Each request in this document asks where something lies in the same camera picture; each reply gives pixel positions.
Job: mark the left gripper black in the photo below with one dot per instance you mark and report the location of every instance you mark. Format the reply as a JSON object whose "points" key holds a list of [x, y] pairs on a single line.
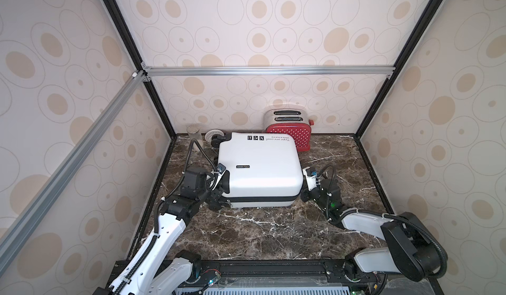
{"points": [[219, 192]]}

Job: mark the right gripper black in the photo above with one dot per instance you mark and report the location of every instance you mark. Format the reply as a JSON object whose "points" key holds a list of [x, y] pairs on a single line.
{"points": [[309, 192]]}

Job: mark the white hard-shell suitcase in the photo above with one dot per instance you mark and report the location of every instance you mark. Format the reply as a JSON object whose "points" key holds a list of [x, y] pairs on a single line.
{"points": [[264, 169]]}

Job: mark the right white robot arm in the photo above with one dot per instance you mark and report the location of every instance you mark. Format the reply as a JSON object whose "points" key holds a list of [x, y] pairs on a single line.
{"points": [[411, 249]]}

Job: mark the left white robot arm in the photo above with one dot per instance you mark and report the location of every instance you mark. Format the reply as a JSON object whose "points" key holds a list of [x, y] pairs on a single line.
{"points": [[143, 274]]}

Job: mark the white perforated bowl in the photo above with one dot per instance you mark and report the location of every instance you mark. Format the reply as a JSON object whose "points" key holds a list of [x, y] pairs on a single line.
{"points": [[212, 133]]}

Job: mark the clear glass jar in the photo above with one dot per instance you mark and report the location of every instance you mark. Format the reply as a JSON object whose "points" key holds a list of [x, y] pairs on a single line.
{"points": [[194, 133]]}

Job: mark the red polka-dot toaster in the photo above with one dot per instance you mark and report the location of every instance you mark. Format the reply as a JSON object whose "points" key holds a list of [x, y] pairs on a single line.
{"points": [[293, 122]]}

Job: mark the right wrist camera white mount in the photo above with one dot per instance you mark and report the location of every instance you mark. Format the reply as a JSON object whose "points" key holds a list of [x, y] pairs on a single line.
{"points": [[311, 177]]}

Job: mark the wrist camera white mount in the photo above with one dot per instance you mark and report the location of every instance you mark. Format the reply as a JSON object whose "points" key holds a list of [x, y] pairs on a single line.
{"points": [[311, 177], [218, 174]]}

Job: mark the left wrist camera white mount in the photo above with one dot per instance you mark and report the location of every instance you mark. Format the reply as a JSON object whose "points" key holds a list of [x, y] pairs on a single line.
{"points": [[218, 174]]}

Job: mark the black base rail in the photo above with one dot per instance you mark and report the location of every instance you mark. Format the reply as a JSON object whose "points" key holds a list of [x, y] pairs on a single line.
{"points": [[324, 276]]}

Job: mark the silver aluminium rail back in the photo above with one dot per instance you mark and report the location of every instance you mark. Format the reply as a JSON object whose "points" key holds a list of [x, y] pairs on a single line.
{"points": [[263, 71]]}

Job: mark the silver aluminium rail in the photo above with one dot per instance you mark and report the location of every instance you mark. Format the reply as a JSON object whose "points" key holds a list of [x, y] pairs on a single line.
{"points": [[32, 216], [263, 71]]}

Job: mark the silver aluminium rail left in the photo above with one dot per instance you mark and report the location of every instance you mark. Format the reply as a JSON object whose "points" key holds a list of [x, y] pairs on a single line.
{"points": [[32, 216]]}

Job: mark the black corner frame post left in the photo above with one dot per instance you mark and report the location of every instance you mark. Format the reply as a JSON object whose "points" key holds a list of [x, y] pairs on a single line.
{"points": [[135, 56]]}

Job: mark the black corner frame post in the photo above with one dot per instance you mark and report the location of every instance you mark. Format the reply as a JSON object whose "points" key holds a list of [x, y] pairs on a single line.
{"points": [[426, 17], [135, 56]]}

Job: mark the black corner frame post right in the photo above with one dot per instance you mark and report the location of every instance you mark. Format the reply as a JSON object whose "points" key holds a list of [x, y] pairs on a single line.
{"points": [[426, 17]]}

